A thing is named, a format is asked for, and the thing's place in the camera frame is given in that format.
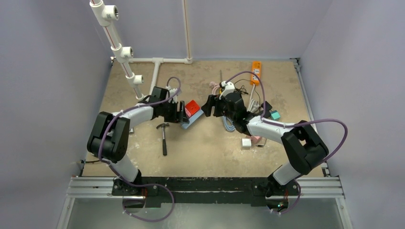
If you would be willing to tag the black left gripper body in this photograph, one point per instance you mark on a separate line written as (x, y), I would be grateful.
(169, 112)

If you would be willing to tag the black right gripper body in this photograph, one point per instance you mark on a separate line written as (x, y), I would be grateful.
(217, 107)

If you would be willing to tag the light blue power strip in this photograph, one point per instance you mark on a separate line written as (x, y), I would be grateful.
(192, 119)

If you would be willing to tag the red cube socket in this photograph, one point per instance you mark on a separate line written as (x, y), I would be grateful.
(191, 108)

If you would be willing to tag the white plug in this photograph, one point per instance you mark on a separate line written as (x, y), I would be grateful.
(246, 143)

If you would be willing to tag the pink cube power socket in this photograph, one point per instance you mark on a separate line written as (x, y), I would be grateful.
(255, 139)

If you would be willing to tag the teal USB charger plug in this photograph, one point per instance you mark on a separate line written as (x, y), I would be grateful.
(274, 115)

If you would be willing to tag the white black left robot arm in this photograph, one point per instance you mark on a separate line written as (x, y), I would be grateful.
(110, 134)

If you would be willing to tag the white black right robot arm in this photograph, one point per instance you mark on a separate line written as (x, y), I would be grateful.
(303, 146)

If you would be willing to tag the black steel claw hammer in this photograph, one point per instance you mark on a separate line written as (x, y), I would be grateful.
(164, 144)

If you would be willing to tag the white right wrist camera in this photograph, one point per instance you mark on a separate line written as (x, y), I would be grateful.
(226, 88)

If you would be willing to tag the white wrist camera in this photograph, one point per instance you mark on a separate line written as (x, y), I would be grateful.
(174, 92)
(226, 88)

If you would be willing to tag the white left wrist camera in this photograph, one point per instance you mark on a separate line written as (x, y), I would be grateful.
(174, 92)

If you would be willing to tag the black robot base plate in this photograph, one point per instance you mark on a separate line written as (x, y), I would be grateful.
(254, 191)

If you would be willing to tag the aluminium rail frame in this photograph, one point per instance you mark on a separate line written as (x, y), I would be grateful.
(101, 187)

